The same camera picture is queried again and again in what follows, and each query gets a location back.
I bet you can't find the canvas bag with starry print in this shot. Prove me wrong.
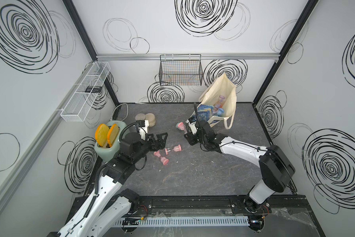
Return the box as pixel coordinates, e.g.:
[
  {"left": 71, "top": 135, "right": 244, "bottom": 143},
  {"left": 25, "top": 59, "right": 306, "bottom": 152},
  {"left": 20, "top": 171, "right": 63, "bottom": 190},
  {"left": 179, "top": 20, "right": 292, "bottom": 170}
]
[{"left": 197, "top": 73, "right": 237, "bottom": 130}]

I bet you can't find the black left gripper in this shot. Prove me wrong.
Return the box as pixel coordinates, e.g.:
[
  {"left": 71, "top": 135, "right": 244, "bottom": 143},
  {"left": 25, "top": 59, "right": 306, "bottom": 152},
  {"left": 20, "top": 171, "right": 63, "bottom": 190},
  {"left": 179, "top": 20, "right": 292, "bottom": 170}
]
[{"left": 131, "top": 132, "right": 167, "bottom": 165}]

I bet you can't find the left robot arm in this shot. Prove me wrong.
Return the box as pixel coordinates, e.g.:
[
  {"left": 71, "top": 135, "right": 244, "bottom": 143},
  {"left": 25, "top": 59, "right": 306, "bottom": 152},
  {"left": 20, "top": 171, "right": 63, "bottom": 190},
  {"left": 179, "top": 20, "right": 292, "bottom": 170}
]
[{"left": 49, "top": 132, "right": 168, "bottom": 237}]

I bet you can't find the yellow toast slice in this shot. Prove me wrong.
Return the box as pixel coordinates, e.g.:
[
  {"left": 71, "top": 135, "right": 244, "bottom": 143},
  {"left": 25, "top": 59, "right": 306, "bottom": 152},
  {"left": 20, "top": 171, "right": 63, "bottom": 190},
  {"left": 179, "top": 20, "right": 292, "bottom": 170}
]
[
  {"left": 106, "top": 124, "right": 120, "bottom": 147},
  {"left": 95, "top": 123, "right": 110, "bottom": 147}
]

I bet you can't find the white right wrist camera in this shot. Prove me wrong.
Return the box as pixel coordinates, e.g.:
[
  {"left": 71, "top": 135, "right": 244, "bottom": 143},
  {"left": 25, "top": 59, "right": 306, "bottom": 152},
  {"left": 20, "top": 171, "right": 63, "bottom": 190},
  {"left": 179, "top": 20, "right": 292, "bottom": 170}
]
[{"left": 187, "top": 116, "right": 197, "bottom": 135}]

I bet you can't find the black wire basket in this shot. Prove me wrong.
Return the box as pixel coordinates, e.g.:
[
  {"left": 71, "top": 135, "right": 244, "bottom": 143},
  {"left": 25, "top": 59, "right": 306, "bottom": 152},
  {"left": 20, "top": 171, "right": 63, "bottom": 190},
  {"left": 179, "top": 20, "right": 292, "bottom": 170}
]
[{"left": 158, "top": 54, "right": 204, "bottom": 87}]

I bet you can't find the white slotted cable duct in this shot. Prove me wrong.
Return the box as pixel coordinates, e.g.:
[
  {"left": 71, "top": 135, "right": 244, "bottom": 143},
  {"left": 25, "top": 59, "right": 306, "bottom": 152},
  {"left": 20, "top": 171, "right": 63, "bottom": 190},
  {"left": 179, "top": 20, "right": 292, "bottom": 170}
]
[{"left": 113, "top": 216, "right": 250, "bottom": 228}]

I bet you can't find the pink hourglass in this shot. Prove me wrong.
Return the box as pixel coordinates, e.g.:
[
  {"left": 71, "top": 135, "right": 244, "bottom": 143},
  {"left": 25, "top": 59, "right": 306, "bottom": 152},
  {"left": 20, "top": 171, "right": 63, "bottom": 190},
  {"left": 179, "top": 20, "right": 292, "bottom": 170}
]
[
  {"left": 153, "top": 151, "right": 169, "bottom": 166},
  {"left": 164, "top": 144, "right": 182, "bottom": 155},
  {"left": 176, "top": 122, "right": 186, "bottom": 132}
]

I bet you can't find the tall glass jar with rice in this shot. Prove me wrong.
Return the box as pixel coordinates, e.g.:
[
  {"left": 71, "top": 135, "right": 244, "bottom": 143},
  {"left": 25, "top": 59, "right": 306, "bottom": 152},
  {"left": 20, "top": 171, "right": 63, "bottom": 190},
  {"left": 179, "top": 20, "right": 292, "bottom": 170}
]
[{"left": 135, "top": 113, "right": 146, "bottom": 120}]

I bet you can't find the yellow toast slice right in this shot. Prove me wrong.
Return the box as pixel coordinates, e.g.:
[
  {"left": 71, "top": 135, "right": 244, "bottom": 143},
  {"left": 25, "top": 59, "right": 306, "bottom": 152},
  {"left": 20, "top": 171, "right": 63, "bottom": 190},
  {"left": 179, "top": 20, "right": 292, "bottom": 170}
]
[{"left": 106, "top": 124, "right": 120, "bottom": 147}]

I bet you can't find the mint green toaster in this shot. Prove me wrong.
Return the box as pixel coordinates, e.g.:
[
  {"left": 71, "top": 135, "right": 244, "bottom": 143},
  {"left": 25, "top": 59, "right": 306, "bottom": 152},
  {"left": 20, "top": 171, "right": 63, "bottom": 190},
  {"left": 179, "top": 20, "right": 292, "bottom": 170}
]
[{"left": 94, "top": 120, "right": 127, "bottom": 163}]

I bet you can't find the white power cable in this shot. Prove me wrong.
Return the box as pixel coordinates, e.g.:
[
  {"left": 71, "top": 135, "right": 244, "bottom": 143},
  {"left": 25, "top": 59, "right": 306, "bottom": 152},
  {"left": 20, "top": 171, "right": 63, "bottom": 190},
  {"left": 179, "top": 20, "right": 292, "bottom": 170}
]
[{"left": 110, "top": 103, "right": 130, "bottom": 121}]

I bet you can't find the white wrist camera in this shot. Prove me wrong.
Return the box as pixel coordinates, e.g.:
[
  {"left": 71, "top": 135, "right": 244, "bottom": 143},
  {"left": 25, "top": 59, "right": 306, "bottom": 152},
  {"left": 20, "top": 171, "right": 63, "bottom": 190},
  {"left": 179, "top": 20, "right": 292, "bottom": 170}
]
[
  {"left": 187, "top": 116, "right": 197, "bottom": 135},
  {"left": 136, "top": 120, "right": 149, "bottom": 141}
]

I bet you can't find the yellow toast slice left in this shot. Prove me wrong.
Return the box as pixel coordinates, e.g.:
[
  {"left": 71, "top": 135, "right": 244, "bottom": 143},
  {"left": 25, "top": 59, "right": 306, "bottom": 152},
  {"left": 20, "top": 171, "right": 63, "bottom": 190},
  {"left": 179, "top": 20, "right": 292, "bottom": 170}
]
[{"left": 95, "top": 123, "right": 110, "bottom": 147}]

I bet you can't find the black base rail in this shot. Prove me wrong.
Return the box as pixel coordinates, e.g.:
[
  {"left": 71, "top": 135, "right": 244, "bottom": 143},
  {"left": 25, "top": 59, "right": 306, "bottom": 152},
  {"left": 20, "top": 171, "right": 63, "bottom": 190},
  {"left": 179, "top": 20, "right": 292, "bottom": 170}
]
[{"left": 73, "top": 194, "right": 308, "bottom": 215}]

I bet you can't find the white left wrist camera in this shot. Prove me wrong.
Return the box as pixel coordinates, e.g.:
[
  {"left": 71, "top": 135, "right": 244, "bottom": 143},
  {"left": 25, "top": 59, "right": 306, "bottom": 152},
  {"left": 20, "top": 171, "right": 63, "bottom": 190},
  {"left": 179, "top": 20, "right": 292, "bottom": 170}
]
[{"left": 136, "top": 120, "right": 149, "bottom": 141}]

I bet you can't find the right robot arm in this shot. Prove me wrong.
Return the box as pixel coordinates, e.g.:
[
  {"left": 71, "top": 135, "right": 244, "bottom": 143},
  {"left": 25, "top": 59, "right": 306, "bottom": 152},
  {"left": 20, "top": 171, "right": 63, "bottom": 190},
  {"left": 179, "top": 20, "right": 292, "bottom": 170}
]
[{"left": 184, "top": 119, "right": 296, "bottom": 213}]

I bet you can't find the short jar with beige lid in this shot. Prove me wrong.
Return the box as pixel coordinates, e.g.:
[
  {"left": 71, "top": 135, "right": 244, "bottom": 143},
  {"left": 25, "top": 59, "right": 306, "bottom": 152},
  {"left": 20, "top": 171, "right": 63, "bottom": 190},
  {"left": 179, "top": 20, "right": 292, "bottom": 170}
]
[{"left": 145, "top": 113, "right": 156, "bottom": 127}]

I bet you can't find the white wire shelf basket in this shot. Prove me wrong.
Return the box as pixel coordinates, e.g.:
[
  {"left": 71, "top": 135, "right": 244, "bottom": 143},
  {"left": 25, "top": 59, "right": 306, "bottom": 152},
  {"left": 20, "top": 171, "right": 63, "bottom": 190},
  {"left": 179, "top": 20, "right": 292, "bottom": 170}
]
[{"left": 61, "top": 61, "right": 110, "bottom": 122}]

